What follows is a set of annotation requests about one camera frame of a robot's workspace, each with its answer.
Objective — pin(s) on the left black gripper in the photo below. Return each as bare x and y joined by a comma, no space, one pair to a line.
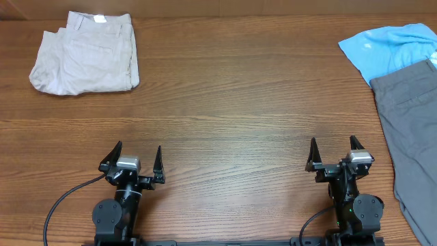
149,183

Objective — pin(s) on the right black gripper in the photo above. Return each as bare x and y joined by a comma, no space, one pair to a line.
327,171

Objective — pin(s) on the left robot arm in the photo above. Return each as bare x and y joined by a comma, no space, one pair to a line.
115,218

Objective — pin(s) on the folded beige shorts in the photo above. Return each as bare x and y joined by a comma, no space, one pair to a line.
92,53

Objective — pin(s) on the grey shorts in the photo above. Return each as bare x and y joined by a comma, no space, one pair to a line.
406,104

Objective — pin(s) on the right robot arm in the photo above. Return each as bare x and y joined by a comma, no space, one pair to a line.
358,215

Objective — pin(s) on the light blue t-shirt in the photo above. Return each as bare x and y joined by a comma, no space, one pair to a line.
379,52

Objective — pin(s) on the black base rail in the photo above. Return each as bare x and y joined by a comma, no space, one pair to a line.
294,241

